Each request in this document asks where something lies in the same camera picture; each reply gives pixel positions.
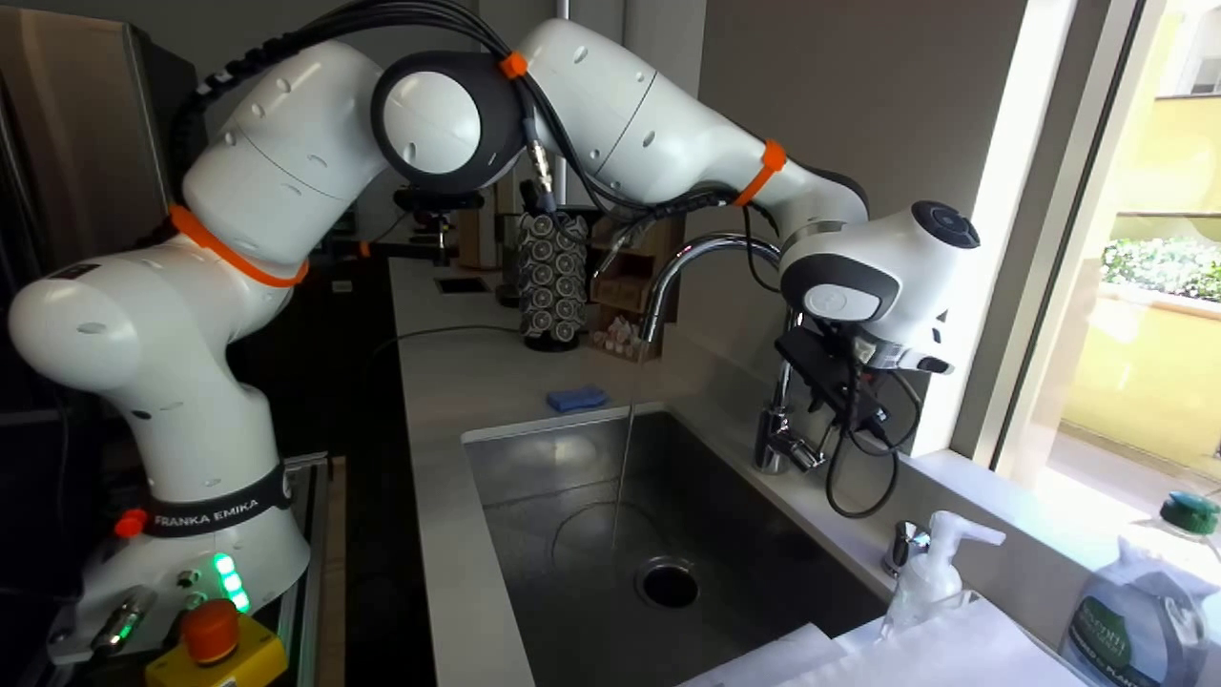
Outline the stainless steel sink basin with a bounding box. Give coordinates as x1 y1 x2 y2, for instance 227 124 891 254
465 412 882 687

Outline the clear dish soap bottle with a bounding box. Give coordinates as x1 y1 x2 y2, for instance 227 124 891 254
1062 493 1221 687

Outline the white pump soap dispenser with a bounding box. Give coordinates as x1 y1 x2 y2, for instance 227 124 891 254
887 511 1003 631

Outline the chrome gooseneck kitchen faucet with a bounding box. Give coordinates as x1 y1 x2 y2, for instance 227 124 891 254
632 234 826 472

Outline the black camera on stand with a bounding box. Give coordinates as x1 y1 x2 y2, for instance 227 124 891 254
392 188 485 265

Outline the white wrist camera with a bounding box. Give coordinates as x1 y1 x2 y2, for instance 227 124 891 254
859 334 949 372

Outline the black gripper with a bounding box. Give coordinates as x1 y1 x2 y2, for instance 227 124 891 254
776 327 891 440

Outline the coffee capsule rack holder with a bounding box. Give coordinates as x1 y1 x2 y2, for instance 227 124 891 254
518 213 588 349

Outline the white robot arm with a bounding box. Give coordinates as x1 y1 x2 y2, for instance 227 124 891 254
9 19 982 669

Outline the brown cardboard box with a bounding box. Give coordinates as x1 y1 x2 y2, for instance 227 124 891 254
588 213 683 358

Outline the blue sponge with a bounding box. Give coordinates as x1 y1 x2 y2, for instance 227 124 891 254
547 386 612 416

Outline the small chrome sink button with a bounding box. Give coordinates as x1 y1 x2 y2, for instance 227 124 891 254
882 519 933 572

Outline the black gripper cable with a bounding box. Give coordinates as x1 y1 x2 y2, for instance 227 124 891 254
818 367 926 522

